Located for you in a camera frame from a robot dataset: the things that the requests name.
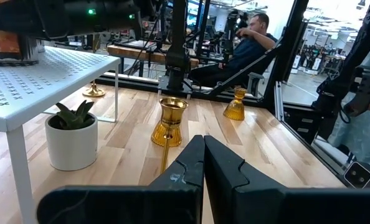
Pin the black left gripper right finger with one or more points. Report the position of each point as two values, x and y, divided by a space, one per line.
266 205

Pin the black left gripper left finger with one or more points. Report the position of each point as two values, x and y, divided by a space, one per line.
126 205

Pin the amber glass candle holder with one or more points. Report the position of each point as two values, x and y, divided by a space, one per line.
235 110

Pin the short gold candlestick holder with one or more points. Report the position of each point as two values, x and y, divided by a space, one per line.
172 109

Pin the tall gold candlestick holder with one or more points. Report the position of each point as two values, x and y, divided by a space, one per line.
93 92

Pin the white perforated metal shelf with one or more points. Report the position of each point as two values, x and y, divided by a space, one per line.
48 71

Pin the white pot with succulent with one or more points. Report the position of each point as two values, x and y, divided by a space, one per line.
71 146

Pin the silver aluminium extrusion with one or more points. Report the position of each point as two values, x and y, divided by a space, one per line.
278 102

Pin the person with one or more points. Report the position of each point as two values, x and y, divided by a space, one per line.
247 53
356 137

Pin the wooden workbench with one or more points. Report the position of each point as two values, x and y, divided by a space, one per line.
135 53

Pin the small table-level camera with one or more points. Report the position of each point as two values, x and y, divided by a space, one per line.
357 175

